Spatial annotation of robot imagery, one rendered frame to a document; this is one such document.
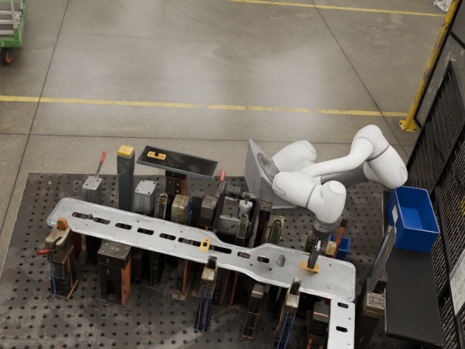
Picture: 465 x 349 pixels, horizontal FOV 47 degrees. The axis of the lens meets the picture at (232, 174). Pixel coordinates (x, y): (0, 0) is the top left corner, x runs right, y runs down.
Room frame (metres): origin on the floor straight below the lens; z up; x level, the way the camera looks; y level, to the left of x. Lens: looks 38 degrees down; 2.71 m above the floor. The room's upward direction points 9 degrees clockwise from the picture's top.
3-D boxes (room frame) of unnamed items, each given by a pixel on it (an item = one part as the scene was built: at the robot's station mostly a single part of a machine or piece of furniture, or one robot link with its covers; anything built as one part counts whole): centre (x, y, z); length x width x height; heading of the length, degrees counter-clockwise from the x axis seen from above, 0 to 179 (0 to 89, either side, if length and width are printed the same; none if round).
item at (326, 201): (1.60, -0.38, 1.40); 0.13 x 0.11 x 0.16; 69
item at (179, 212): (1.82, 0.21, 0.89); 0.13 x 0.11 x 0.38; 174
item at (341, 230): (1.74, -0.51, 0.95); 0.03 x 0.01 x 0.50; 84
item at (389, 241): (1.55, -0.65, 1.17); 0.12 x 0.01 x 0.34; 174
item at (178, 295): (1.65, 0.15, 0.84); 0.17 x 0.06 x 0.29; 174
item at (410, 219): (1.94, -0.87, 1.09); 0.30 x 0.17 x 0.13; 1
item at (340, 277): (1.64, 0.09, 1.00); 1.38 x 0.22 x 0.02; 84
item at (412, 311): (1.75, -0.84, 1.01); 0.90 x 0.22 x 0.03; 174
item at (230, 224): (1.84, -0.05, 0.94); 0.18 x 0.13 x 0.49; 84
